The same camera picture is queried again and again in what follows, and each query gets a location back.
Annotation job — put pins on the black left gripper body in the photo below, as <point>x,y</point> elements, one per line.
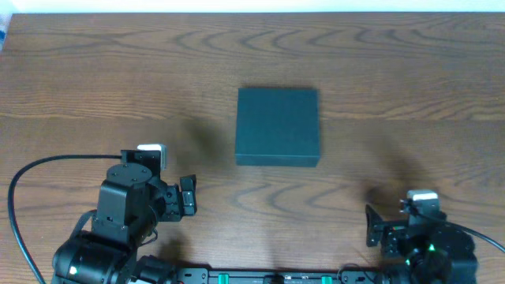
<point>187,196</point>

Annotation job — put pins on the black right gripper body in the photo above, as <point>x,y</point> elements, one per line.
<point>373,226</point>

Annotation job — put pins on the dark green box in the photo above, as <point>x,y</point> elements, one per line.
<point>277,127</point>

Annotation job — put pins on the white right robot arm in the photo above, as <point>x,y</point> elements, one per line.
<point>463,263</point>

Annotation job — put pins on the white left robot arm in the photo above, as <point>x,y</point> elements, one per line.
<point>88,258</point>

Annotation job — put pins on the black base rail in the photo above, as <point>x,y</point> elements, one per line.
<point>346,275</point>

